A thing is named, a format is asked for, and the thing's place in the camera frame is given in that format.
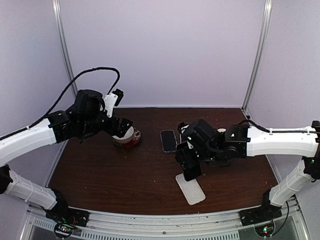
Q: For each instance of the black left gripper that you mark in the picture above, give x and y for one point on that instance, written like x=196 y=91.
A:
x=113 y=130

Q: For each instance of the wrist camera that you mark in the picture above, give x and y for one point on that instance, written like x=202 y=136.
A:
x=112 y=100
x=196 y=134

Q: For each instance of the left aluminium frame post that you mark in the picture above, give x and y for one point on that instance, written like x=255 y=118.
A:
x=56 y=4

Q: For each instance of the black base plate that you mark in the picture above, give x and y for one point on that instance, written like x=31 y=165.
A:
x=258 y=215
x=75 y=217

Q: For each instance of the aluminium frame post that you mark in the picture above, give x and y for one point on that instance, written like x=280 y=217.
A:
x=264 y=30
x=56 y=4

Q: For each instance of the white ceramic bowl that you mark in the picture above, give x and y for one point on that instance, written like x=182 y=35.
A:
x=126 y=138

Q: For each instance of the right circuit board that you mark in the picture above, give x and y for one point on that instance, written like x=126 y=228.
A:
x=265 y=230

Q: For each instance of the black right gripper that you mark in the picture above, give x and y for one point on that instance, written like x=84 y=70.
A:
x=183 y=156

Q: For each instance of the aluminium front rail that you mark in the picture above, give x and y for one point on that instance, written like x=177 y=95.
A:
x=225 y=225

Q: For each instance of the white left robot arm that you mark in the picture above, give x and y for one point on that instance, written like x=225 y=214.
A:
x=54 y=128

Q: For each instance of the clear phone case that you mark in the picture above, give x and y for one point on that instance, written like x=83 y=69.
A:
x=168 y=141

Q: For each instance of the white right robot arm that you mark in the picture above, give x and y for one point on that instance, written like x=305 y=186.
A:
x=248 y=139

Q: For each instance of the left circuit board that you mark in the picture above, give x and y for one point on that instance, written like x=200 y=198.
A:
x=63 y=230

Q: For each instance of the right aluminium frame post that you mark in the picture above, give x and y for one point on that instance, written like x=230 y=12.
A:
x=264 y=30

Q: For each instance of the circuit board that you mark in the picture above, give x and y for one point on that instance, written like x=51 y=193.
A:
x=63 y=230
x=265 y=230

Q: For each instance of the cream ceramic mug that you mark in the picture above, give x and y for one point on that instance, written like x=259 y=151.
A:
x=221 y=130

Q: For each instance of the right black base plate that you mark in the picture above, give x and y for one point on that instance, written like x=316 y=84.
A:
x=258 y=215

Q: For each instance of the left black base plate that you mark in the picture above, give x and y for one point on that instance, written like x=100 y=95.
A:
x=75 y=217

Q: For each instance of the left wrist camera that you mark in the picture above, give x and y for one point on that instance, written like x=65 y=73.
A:
x=112 y=100

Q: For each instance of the white phone case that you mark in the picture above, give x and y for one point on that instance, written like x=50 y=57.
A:
x=191 y=190

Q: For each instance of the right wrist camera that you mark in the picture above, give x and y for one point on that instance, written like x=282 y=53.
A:
x=196 y=134

